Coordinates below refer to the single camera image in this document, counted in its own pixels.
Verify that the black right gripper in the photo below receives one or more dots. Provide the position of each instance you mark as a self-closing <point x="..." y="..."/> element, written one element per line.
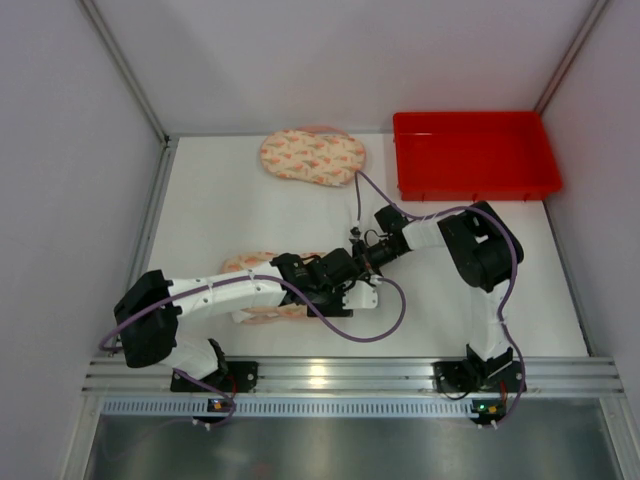
<point x="358" y="248"/>

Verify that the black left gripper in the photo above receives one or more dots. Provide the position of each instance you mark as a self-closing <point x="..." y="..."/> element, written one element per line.
<point x="329" y="304"/>

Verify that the floral mesh laundry bag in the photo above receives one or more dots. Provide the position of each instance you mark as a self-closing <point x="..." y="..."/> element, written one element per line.
<point x="321" y="155"/>

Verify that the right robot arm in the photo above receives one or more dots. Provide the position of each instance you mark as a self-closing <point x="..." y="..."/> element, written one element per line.
<point x="485" y="254"/>

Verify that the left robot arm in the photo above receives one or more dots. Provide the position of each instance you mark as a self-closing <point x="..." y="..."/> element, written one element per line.
<point x="153" y="314"/>

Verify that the red plastic tray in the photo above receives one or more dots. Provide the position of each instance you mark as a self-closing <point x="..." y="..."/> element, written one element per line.
<point x="472" y="156"/>

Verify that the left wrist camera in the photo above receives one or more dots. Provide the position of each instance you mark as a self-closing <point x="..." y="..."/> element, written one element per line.
<point x="363" y="295"/>

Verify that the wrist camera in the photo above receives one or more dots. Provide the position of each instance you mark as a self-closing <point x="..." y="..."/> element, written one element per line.
<point x="363" y="295"/>
<point x="362" y="239"/>

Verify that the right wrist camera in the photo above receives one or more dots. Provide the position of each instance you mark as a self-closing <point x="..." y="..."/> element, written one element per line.
<point x="362" y="239"/>

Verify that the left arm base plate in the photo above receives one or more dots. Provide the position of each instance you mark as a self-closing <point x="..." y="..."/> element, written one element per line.
<point x="236" y="377"/>

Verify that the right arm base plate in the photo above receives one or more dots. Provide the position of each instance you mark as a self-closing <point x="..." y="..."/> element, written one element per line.
<point x="464" y="376"/>

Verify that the aluminium front rail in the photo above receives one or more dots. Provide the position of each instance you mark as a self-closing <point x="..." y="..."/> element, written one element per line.
<point x="546" y="377"/>

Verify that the slotted cable duct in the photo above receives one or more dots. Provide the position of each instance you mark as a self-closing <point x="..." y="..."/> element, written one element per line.
<point x="297" y="407"/>

